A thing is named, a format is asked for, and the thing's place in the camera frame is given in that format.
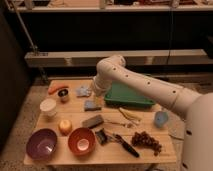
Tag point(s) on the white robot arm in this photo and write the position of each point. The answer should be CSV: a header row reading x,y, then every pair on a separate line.
x,y
195,108

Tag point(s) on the green plastic tray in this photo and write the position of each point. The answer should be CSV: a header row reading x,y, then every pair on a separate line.
x,y
122,95

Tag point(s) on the crumpled light blue cloth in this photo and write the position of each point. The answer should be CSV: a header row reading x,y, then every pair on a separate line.
x,y
83,91

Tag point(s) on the grey rectangular block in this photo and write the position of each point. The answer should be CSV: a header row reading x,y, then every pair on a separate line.
x,y
93,122

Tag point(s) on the yellow banana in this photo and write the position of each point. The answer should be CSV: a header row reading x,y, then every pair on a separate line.
x,y
129,114

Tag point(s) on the small metal cup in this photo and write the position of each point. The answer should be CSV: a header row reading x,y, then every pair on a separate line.
x,y
63,95

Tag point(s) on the wooden shelf beam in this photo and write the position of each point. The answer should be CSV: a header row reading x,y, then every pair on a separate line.
x,y
133,58

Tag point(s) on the small dark metal clip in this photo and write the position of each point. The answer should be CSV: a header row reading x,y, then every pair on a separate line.
x,y
101,137

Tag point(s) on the orange carrot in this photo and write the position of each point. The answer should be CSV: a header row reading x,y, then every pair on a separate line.
x,y
54,88

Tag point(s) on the orange-red bowl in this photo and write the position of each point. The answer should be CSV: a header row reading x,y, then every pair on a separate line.
x,y
81,141

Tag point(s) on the white cup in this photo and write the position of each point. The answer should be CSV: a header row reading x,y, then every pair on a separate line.
x,y
48,107

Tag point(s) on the light blue plastic cup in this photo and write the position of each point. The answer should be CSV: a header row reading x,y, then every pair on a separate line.
x,y
160,119

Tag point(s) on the bunch of dark grapes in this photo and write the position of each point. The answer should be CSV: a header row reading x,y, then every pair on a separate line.
x,y
144,139

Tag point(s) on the purple bowl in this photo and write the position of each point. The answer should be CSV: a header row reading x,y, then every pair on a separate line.
x,y
41,144

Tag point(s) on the black handled utensil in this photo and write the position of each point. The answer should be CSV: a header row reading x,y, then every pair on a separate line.
x,y
126,146

